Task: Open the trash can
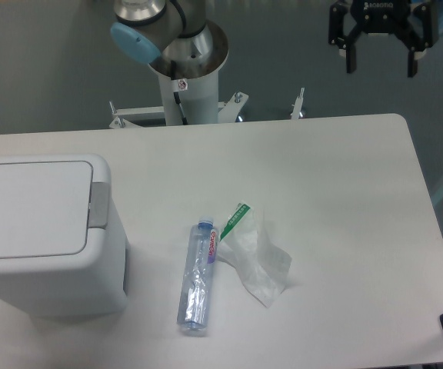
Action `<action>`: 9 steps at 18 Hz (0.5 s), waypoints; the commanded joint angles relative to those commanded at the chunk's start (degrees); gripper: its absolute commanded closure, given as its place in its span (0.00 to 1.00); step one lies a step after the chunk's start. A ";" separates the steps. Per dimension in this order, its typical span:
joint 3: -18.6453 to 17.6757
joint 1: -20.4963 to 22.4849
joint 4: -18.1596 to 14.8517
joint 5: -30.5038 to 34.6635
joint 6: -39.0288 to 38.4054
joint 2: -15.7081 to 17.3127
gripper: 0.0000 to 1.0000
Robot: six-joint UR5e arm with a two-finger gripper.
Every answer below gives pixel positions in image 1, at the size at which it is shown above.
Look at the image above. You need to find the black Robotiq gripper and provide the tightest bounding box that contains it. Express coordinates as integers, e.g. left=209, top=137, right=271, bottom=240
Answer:
left=328, top=0, right=439, bottom=78

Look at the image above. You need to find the white trash can body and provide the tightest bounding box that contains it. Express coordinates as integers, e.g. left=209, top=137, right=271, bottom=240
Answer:
left=0, top=154, right=128, bottom=317

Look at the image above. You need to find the white trash can lid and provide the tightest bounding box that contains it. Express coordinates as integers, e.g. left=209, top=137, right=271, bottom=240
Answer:
left=0, top=161, right=92, bottom=259

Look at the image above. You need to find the crumpled clear plastic bag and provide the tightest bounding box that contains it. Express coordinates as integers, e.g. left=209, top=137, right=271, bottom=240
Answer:
left=217, top=202, right=292, bottom=308

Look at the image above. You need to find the clear plastic water bottle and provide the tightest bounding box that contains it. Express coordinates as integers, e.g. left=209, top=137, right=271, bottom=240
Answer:
left=177, top=216, right=218, bottom=335

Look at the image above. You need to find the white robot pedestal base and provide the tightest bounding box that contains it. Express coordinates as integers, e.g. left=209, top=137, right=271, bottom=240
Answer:
left=108, top=63, right=306, bottom=130

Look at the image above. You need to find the black cable on pedestal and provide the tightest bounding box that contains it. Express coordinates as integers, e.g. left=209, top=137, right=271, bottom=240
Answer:
left=169, top=59, right=190, bottom=126

